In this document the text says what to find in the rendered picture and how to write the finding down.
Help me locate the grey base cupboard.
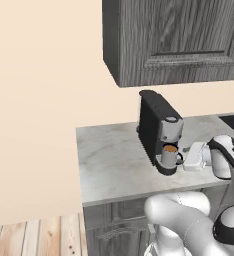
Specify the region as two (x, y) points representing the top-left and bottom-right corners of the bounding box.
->
(82, 185), (233, 256)

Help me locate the grey wood wall cupboard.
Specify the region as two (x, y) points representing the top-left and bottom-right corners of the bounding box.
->
(101, 0), (234, 89)

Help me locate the grey mug of coffee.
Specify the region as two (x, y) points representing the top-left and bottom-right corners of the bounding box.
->
(160, 144), (184, 168)

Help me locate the black and grey coffee machine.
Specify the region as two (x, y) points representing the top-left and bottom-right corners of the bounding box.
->
(136, 89), (185, 177)

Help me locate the grey wall cupboard door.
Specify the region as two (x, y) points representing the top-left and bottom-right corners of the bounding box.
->
(117, 0), (234, 88)

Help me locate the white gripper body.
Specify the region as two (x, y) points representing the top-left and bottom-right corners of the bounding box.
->
(183, 141), (209, 173)

